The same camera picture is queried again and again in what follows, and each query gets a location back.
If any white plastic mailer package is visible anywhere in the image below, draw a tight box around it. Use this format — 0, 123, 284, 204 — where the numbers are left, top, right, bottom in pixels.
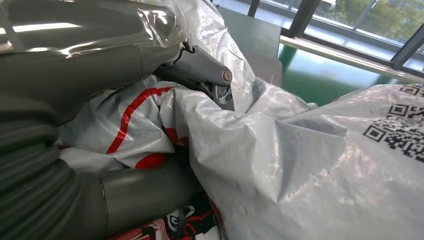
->
56, 0, 424, 240

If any black window frame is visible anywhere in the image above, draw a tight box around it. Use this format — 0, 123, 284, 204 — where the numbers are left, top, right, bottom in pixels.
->
246, 0, 424, 79

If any silver conveyor side rail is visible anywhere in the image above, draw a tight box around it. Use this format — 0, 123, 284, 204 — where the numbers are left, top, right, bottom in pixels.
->
279, 34, 424, 84

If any green conveyor belt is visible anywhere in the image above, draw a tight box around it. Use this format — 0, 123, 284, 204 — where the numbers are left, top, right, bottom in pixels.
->
278, 44, 412, 108

